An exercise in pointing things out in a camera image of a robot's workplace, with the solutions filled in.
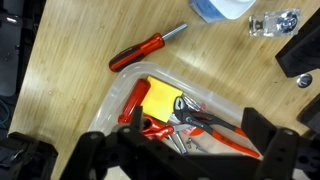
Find silver metal tool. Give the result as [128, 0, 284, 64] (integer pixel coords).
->
[166, 132, 188, 156]

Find white bottle with blue label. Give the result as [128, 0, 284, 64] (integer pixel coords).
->
[189, 0, 258, 24]

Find orange handled pliers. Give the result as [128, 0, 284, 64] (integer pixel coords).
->
[172, 95, 261, 159]

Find red handled scissors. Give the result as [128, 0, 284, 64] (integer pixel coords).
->
[141, 114, 195, 141]

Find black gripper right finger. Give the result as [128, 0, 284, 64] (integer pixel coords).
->
[241, 106, 320, 180]

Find black power adapter box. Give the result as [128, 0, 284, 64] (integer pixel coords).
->
[296, 92, 320, 135]

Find red tool handle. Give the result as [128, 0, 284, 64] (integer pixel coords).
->
[117, 78, 152, 125]

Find small silver round disc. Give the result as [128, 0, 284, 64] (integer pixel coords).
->
[296, 72, 314, 89]

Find clear plastic container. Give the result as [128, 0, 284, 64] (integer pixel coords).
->
[87, 61, 268, 180]

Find black hex key stand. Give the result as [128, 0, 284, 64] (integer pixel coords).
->
[274, 8, 320, 79]

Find red black screwdriver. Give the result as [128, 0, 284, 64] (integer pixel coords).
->
[108, 22, 189, 73]

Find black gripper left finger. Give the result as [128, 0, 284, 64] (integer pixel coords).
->
[59, 105, 201, 180]

